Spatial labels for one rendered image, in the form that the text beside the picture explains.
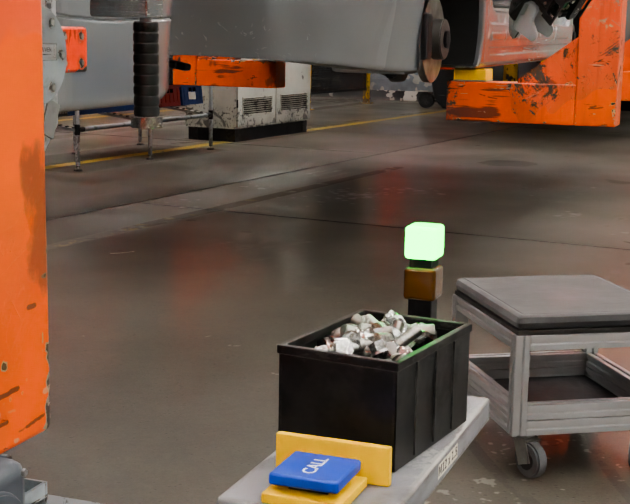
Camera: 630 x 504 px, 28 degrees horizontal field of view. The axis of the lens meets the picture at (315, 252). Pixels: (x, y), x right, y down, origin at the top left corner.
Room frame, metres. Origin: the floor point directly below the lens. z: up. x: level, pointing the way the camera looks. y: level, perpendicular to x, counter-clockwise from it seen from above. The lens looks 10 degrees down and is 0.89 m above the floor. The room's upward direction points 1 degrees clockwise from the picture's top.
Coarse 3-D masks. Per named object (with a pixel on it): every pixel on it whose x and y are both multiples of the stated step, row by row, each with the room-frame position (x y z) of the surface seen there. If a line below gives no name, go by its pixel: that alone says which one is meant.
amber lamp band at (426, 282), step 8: (408, 272) 1.48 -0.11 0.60; (416, 272) 1.47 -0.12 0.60; (424, 272) 1.47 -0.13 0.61; (432, 272) 1.47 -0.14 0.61; (440, 272) 1.49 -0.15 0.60; (408, 280) 1.48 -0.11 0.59; (416, 280) 1.47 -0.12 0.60; (424, 280) 1.47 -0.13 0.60; (432, 280) 1.47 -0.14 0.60; (440, 280) 1.49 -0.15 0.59; (408, 288) 1.48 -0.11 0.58; (416, 288) 1.47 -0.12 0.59; (424, 288) 1.47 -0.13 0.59; (432, 288) 1.47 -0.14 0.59; (440, 288) 1.49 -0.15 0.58; (408, 296) 1.48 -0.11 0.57; (416, 296) 1.47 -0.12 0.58; (424, 296) 1.47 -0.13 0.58; (432, 296) 1.47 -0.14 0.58
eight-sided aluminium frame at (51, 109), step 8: (48, 0) 1.90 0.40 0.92; (56, 96) 1.92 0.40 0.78; (48, 104) 1.89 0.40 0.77; (56, 104) 1.91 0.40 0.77; (48, 112) 1.89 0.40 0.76; (56, 112) 1.91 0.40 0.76; (48, 120) 1.89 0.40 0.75; (56, 120) 1.91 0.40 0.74; (48, 128) 1.89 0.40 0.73; (48, 136) 1.89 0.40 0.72
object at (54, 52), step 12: (48, 12) 1.64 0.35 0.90; (48, 24) 1.64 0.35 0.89; (48, 36) 1.64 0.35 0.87; (60, 36) 1.66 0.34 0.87; (48, 48) 1.63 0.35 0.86; (60, 48) 1.66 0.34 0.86; (48, 60) 1.63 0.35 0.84; (60, 60) 1.66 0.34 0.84; (48, 72) 1.63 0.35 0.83; (60, 72) 1.66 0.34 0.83; (48, 84) 1.63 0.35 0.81; (60, 84) 1.66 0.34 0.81; (48, 96) 1.63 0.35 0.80
